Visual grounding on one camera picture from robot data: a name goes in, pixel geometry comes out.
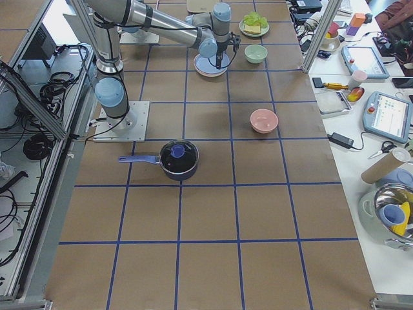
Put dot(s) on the teach pendant tablet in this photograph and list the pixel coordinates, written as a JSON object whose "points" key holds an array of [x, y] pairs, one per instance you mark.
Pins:
{"points": [[365, 59], [387, 116]]}

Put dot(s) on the pink bowl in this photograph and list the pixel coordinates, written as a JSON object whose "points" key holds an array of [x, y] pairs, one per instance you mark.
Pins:
{"points": [[264, 121]]}

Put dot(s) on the white toaster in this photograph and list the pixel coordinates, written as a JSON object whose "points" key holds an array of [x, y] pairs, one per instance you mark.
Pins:
{"points": [[200, 6]]}

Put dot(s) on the blue plate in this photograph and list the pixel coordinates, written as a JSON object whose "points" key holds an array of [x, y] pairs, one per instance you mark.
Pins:
{"points": [[206, 66]]}

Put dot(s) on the pink cup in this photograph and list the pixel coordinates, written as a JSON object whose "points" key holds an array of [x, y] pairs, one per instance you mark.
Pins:
{"points": [[357, 78]]}

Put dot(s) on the bread slice on plate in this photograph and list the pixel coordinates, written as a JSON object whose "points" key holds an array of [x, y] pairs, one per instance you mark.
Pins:
{"points": [[252, 29]]}

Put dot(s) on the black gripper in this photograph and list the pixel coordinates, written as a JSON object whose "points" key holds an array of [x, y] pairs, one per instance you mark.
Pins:
{"points": [[221, 49]]}

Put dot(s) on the green plate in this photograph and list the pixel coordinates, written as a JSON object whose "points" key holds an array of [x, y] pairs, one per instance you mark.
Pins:
{"points": [[263, 30]]}

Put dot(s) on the blue saucepan with lid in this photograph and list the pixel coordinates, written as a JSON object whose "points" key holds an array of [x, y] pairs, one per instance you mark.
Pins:
{"points": [[178, 159]]}

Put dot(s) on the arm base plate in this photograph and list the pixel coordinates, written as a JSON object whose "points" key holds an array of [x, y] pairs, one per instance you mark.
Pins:
{"points": [[139, 38], [132, 128]]}

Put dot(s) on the pink plate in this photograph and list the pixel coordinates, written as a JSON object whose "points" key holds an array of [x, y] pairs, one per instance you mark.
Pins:
{"points": [[209, 75]]}

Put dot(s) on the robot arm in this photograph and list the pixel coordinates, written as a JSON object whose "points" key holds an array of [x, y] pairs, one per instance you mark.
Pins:
{"points": [[209, 33]]}

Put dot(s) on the beige bowl with toys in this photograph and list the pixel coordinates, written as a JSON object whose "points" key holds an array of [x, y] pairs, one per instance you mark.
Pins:
{"points": [[330, 42]]}

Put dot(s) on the black power adapter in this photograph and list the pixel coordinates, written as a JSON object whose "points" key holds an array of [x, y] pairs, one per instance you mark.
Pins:
{"points": [[340, 140]]}

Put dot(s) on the green lettuce leaf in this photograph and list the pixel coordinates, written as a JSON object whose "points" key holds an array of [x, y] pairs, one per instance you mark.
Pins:
{"points": [[255, 19]]}

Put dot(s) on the green bowl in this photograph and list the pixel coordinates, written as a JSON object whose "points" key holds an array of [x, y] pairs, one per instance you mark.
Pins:
{"points": [[255, 54]]}

